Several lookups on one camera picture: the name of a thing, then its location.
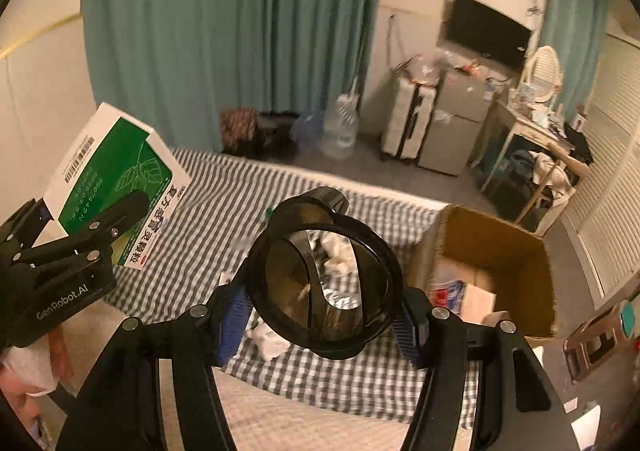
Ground white paper sheet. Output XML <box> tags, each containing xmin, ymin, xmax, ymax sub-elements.
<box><xmin>570</xmin><ymin>403</ymin><xmax>603</xmax><ymax>451</ymax></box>

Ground green and white medicine box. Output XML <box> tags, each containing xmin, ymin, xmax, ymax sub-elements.
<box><xmin>41</xmin><ymin>102</ymin><xmax>193</xmax><ymax>272</ymax></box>

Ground black bag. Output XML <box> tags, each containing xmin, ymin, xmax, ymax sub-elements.
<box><xmin>255</xmin><ymin>111</ymin><xmax>296</xmax><ymax>159</ymax></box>

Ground white louvered wardrobe doors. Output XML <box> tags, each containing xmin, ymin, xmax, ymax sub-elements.
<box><xmin>560</xmin><ymin>34</ymin><xmax>640</xmax><ymax>302</ymax></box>

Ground white garment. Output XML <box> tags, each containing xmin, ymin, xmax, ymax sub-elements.
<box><xmin>530</xmin><ymin>151</ymin><xmax>576</xmax><ymax>202</ymax></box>

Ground blue plastic bag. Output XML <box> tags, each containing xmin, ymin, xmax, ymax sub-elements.
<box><xmin>291</xmin><ymin>108</ymin><xmax>326</xmax><ymax>152</ymax></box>

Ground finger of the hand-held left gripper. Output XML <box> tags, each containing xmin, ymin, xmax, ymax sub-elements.
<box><xmin>0</xmin><ymin>198</ymin><xmax>53</xmax><ymax>257</ymax></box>
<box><xmin>20</xmin><ymin>191</ymin><xmax>152</xmax><ymax>267</ymax></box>

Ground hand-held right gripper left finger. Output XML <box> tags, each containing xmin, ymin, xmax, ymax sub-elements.
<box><xmin>57</xmin><ymin>256</ymin><xmax>253</xmax><ymax>451</ymax></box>

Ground black garment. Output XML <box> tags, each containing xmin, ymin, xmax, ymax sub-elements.
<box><xmin>565</xmin><ymin>124</ymin><xmax>596</xmax><ymax>164</ymax></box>

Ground dark round plastic lid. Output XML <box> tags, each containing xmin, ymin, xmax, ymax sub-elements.
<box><xmin>247</xmin><ymin>187</ymin><xmax>403</xmax><ymax>359</ymax></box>

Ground white oval mirror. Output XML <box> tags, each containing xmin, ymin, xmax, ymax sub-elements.
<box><xmin>520</xmin><ymin>46</ymin><xmax>561</xmax><ymax>107</ymax></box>

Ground white suitcase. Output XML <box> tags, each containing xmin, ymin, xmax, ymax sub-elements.
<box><xmin>381</xmin><ymin>76</ymin><xmax>441</xmax><ymax>164</ymax></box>

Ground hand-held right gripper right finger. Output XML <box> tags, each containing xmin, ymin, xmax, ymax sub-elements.
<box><xmin>390</xmin><ymin>286</ymin><xmax>576</xmax><ymax>451</ymax></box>

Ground brown cardboard box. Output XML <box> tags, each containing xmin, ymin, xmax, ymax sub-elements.
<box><xmin>407</xmin><ymin>204</ymin><xmax>558</xmax><ymax>344</ymax></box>

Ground brown cardboard stand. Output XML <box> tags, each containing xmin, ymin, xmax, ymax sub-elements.
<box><xmin>562</xmin><ymin>291</ymin><xmax>640</xmax><ymax>384</ymax></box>

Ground brown patterned bag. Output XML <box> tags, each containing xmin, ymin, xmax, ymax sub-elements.
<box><xmin>220</xmin><ymin>108</ymin><xmax>258</xmax><ymax>157</ymax></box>

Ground clear plastic bag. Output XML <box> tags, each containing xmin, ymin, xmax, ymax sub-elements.
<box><xmin>400</xmin><ymin>51</ymin><xmax>446</xmax><ymax>84</ymax></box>

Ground person's left forearm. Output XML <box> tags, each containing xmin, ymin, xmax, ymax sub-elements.
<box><xmin>0</xmin><ymin>326</ymin><xmax>73</xmax><ymax>432</ymax></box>

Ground white dressing table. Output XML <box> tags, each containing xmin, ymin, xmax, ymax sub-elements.
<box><xmin>480</xmin><ymin>98</ymin><xmax>593</xmax><ymax>227</ymax></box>

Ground narrow teal curtain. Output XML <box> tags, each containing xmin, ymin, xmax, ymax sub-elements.
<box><xmin>537</xmin><ymin>0</ymin><xmax>608</xmax><ymax>107</ymax></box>

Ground grey checked blanket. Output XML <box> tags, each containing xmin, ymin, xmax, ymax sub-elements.
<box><xmin>102</xmin><ymin>147</ymin><xmax>478</xmax><ymax>432</ymax></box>

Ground large clear water bottle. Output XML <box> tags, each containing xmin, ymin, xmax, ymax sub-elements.
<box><xmin>322</xmin><ymin>92</ymin><xmax>361</xmax><ymax>159</ymax></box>

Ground black television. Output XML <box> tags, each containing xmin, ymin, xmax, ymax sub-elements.
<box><xmin>439</xmin><ymin>0</ymin><xmax>532</xmax><ymax>69</ymax></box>

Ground white crumpled tissue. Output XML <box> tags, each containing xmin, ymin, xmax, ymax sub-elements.
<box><xmin>245</xmin><ymin>321</ymin><xmax>291</xmax><ymax>362</ymax></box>

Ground white blue printed packet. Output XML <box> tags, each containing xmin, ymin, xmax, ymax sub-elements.
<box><xmin>430</xmin><ymin>276</ymin><xmax>468</xmax><ymax>317</ymax></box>

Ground grey mini fridge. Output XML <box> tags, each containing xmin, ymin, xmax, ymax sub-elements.
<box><xmin>417</xmin><ymin>68</ymin><xmax>493</xmax><ymax>177</ymax></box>

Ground pale cardboard packet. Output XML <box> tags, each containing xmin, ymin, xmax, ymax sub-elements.
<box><xmin>460</xmin><ymin>281</ymin><xmax>498</xmax><ymax>324</ymax></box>

